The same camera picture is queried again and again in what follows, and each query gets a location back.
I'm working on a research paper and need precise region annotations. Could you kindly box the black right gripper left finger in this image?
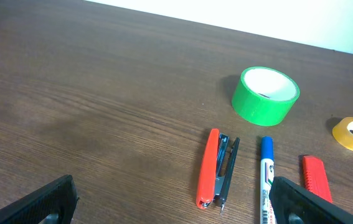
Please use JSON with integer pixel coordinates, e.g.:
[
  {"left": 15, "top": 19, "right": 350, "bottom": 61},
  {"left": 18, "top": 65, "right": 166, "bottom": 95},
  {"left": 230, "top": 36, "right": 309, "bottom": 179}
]
[{"left": 0, "top": 174, "right": 78, "bottom": 224}]

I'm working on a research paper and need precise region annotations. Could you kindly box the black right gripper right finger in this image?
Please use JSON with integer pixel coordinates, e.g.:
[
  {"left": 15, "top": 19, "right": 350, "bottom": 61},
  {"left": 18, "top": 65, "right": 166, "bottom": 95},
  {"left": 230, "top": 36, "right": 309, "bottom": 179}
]
[{"left": 269, "top": 176, "right": 353, "bottom": 224}]

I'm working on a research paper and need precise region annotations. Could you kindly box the orange utility knife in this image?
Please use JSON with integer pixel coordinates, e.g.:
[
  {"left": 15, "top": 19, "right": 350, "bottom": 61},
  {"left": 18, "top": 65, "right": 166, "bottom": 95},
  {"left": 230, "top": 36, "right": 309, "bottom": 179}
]
[{"left": 302, "top": 155, "right": 332, "bottom": 203}]

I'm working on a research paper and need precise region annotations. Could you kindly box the orange black stapler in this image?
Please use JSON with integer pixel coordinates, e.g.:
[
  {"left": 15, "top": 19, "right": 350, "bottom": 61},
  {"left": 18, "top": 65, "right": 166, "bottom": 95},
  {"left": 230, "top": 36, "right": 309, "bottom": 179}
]
[{"left": 196, "top": 128, "right": 240, "bottom": 213}]

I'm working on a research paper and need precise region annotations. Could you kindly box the green tape roll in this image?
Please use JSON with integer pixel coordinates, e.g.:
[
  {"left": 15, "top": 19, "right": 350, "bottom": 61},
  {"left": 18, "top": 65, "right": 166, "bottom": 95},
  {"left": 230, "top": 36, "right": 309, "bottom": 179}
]
[{"left": 232, "top": 67, "right": 300, "bottom": 126}]

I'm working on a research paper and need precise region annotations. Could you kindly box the blue white marker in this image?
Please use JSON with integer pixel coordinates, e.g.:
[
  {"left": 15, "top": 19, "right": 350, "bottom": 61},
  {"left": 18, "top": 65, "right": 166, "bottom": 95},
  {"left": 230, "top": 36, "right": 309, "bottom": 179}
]
[{"left": 260, "top": 136, "right": 276, "bottom": 224}]

